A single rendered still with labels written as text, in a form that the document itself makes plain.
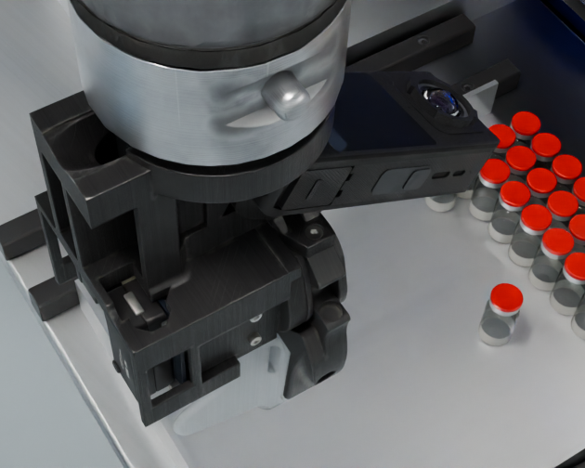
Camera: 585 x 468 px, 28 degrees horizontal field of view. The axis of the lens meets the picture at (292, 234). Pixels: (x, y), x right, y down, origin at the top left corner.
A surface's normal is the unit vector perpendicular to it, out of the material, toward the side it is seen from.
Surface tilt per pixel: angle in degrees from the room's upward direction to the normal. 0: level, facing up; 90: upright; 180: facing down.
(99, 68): 90
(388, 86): 31
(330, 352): 80
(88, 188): 0
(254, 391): 93
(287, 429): 0
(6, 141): 0
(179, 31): 90
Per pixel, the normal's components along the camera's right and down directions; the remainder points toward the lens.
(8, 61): 0.03, -0.57
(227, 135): 0.11, 0.82
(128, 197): 0.54, 0.70
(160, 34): -0.25, 0.79
